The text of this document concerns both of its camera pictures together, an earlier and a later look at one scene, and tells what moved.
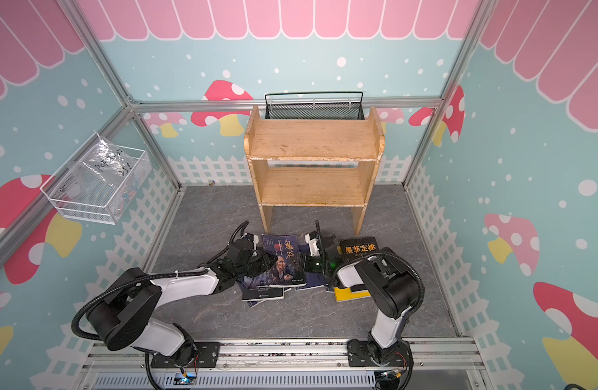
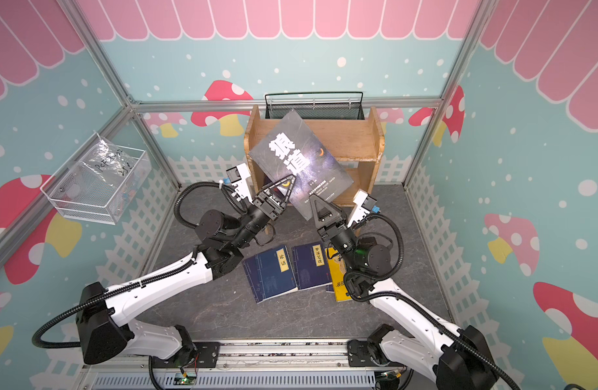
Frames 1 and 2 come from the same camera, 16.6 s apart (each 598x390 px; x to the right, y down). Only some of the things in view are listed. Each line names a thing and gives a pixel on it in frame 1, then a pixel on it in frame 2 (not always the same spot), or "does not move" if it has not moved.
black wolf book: x=262 y=293 to x=292 y=149
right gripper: x=321 y=256 to x=331 y=229
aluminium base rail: x=286 y=365 does not move
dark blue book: x=253 y=303 to x=270 y=274
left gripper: x=266 y=265 to x=270 y=206
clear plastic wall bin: x=102 y=186 does not move
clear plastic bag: x=111 y=162 does not move
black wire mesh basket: x=340 y=105 does not move
